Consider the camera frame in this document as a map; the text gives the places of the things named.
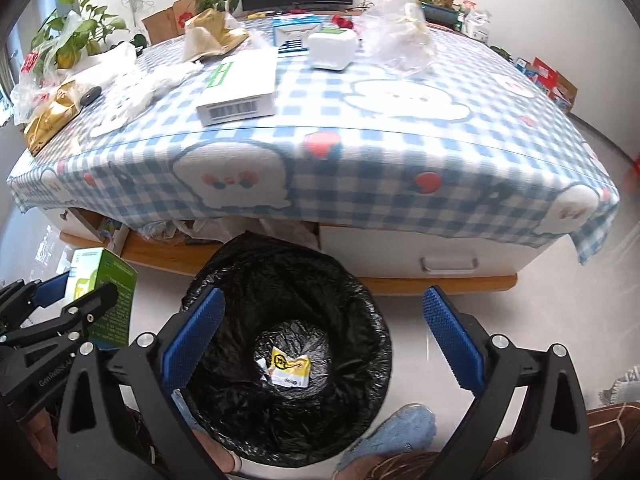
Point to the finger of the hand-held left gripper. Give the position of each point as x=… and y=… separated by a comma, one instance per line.
x=95, y=300
x=50, y=286

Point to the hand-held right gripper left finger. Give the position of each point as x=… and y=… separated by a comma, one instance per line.
x=195, y=340

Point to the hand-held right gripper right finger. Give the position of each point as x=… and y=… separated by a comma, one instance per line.
x=452, y=340

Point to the green carton box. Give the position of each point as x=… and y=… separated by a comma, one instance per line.
x=117, y=270

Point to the black-lined trash bin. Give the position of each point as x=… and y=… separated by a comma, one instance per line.
x=280, y=285

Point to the white plastic wrap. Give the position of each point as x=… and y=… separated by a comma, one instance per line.
x=145, y=85

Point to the long white barcode box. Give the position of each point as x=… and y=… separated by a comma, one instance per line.
x=240, y=85

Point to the gold foil bag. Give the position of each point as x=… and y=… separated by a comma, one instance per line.
x=215, y=30
x=47, y=117

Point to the clear plastic bag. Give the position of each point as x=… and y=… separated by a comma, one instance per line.
x=400, y=35

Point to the white square container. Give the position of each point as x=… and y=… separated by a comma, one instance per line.
x=330, y=47

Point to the blue white milk carton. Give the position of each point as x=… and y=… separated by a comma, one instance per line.
x=295, y=30

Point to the red wrapper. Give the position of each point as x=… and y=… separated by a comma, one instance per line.
x=342, y=21

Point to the blue printed packet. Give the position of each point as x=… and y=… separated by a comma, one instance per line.
x=107, y=230

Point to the blue slipper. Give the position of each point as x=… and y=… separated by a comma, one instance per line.
x=400, y=435
x=185, y=412

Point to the yellow white wrapper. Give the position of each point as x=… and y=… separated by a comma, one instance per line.
x=287, y=365

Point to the white low table with drawers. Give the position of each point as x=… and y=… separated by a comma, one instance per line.
x=380, y=255

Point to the grey patterned cloth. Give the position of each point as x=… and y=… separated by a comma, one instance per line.
x=617, y=390

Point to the blue checkered tablecloth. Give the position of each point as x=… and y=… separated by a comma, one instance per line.
x=380, y=160

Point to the black round object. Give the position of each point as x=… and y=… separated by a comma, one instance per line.
x=90, y=96

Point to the plain white plastic bag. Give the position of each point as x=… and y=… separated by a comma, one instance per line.
x=107, y=62

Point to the red floor object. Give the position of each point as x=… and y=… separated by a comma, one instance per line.
x=635, y=165

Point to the potted pothos plant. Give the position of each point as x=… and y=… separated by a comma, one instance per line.
x=75, y=25

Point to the colourful open cardboard box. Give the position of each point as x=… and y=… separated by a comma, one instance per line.
x=565, y=92

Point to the brown cardboard box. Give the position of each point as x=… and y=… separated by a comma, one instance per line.
x=157, y=25

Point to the red box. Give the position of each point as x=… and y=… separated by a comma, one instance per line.
x=545, y=72

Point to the blue white box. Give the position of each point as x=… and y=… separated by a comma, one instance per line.
x=521, y=65

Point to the small green potted plant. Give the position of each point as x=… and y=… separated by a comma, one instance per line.
x=500, y=52

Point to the brown red flower paper bag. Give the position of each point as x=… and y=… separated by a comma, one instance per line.
x=182, y=15

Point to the white sack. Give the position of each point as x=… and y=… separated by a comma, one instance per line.
x=475, y=20

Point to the blue planter with bulbs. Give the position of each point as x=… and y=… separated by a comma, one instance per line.
x=440, y=7

